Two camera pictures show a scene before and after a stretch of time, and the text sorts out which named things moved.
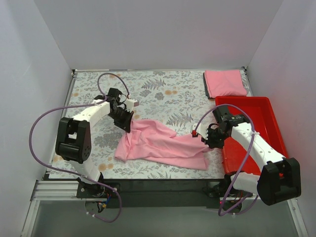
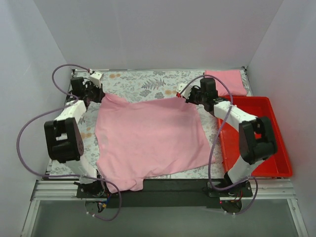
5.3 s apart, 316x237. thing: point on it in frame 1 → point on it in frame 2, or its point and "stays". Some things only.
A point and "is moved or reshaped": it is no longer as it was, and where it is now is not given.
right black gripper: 211,138 → 190,95
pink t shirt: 152,140 is moved or reshaped
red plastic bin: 262,112 stays
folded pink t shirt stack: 225,83 stays
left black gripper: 126,121 → 97,92
